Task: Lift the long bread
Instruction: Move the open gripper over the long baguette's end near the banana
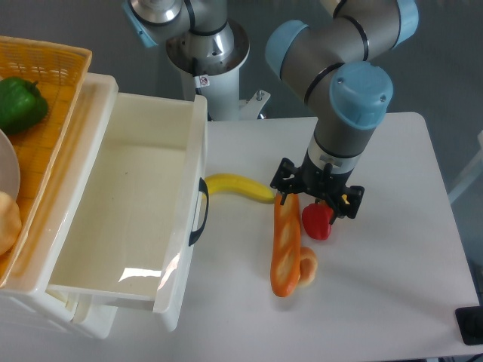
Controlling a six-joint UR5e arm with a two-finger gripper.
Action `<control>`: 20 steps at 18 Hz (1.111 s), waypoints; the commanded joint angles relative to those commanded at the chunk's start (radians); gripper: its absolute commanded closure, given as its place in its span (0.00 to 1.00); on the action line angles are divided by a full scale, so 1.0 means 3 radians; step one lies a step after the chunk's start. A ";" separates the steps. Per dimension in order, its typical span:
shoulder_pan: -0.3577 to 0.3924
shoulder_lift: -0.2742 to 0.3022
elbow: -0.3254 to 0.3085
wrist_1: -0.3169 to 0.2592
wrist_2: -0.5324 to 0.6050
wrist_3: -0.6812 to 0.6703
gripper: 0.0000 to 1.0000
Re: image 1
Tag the orange woven plastic basket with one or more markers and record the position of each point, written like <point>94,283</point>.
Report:
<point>60,71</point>

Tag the long orange baguette bread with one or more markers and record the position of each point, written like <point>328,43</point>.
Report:
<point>285,264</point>

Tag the black drawer handle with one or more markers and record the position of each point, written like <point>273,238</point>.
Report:
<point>201,212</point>

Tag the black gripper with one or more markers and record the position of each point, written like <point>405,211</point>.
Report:
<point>322,184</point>

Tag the white plastic drawer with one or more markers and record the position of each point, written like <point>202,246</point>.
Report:
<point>131,239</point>

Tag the black device at edge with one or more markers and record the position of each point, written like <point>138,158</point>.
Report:
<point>469,320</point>

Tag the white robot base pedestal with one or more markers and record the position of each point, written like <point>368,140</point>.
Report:
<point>209,65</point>

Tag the white frame at right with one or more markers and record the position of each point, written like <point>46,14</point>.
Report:
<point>468,175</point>

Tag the small round bread roll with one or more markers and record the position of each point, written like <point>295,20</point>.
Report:
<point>308,267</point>

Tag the green bell pepper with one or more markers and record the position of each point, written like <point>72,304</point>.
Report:
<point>22,105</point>

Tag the red bell pepper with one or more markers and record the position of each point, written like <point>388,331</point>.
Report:
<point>316,219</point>

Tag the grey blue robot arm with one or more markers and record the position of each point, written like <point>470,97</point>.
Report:
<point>329,69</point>

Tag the white plastic drawer cabinet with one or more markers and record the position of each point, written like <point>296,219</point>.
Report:
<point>27,297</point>

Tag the small yellow object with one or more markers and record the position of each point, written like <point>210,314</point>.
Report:
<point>345,199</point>

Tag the tan bread in basket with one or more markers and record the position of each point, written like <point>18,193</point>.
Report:
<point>11,224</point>

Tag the beige plate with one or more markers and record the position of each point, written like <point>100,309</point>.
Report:
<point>10,168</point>

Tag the yellow banana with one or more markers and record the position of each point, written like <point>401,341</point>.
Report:
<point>240,185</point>

